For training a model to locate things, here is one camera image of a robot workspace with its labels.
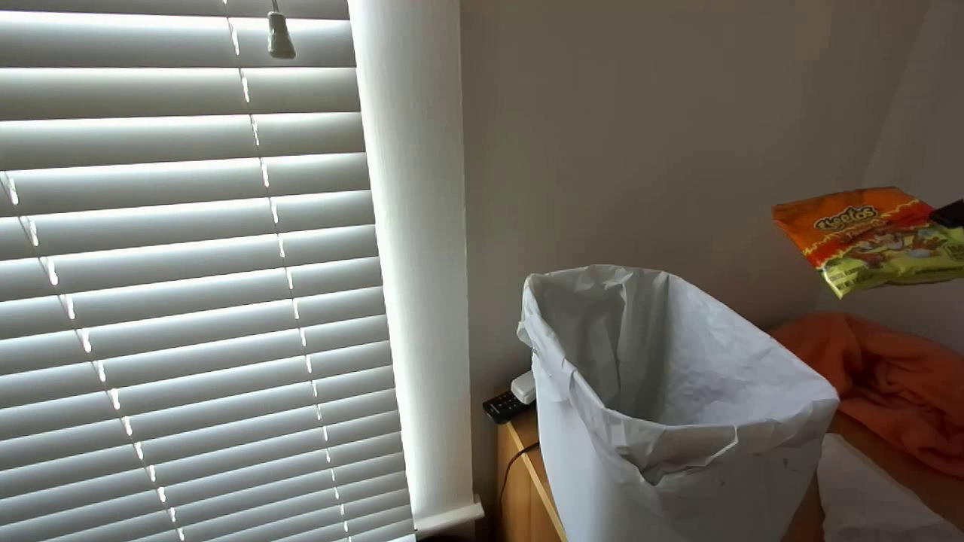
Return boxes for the orange snack packet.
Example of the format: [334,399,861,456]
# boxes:
[769,183,964,302]

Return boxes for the white plastic bin liner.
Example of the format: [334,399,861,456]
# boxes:
[515,262,843,488]

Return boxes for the orange crumpled cloth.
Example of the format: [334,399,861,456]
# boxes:
[771,314,964,481]

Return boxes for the white sheet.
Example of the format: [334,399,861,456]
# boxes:
[815,431,964,542]

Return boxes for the small white plug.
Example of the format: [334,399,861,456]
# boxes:
[506,368,539,411]

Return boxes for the small black device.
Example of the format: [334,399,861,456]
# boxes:
[482,393,526,426]

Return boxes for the light wooden cabinet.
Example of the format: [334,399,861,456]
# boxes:
[490,406,859,542]

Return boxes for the white slatted window blinds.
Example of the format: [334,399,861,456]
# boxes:
[0,0,417,542]

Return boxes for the thin dark cable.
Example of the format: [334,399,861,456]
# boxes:
[496,437,543,505]

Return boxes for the white window frame trim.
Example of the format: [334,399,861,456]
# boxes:
[344,0,488,542]

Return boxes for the grey blind cord tassel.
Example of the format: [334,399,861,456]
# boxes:
[261,4,297,62]

